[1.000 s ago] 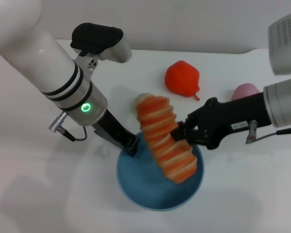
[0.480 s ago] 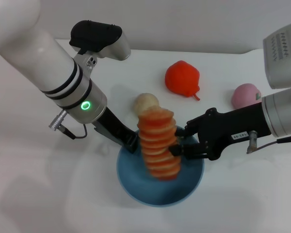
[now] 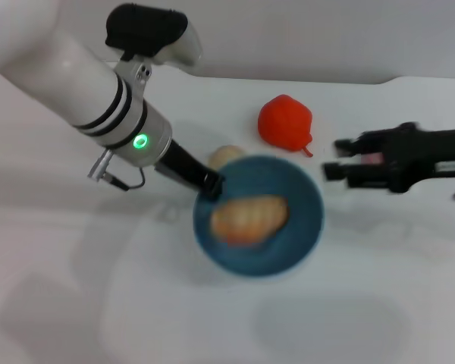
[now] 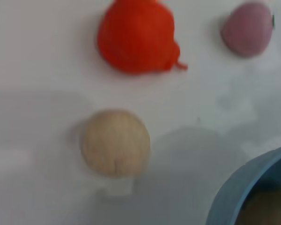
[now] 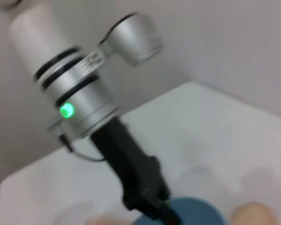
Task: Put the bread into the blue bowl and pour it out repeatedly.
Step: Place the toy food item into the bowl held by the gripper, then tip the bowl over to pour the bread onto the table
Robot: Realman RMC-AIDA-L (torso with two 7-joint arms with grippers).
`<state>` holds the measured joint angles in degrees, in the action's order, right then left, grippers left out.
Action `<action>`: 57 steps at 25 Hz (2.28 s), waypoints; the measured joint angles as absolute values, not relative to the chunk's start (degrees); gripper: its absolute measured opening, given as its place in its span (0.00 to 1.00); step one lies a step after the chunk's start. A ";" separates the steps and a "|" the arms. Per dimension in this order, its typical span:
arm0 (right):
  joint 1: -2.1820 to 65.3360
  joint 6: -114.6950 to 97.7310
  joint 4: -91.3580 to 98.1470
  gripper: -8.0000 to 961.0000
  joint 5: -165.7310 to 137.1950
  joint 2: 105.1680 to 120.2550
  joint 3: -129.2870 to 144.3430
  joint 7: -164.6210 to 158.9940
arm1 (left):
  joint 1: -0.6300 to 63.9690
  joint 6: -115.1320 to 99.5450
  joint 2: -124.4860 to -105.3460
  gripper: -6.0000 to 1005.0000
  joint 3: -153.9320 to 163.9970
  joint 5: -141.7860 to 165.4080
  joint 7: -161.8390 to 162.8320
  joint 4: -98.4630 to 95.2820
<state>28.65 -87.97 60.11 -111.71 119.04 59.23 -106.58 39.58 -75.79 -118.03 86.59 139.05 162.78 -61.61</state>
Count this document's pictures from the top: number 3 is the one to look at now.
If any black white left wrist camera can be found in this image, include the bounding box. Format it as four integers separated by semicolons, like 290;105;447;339
105;2;204;83

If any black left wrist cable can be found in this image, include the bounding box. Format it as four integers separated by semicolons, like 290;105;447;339
86;149;146;192

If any orange striped bread loaf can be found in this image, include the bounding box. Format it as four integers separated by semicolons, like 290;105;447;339
210;193;291;248

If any beige round bun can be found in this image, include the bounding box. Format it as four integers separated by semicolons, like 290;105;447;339
206;145;246;171

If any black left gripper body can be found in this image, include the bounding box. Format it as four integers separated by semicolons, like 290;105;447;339
154;140;218;195

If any red toy pepper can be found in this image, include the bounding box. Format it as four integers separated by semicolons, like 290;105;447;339
257;94;314;158

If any blue bowl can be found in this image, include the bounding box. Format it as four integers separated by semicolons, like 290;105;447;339
192;154;325;278

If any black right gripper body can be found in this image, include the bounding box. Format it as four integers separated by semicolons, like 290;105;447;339
381;121;455;195

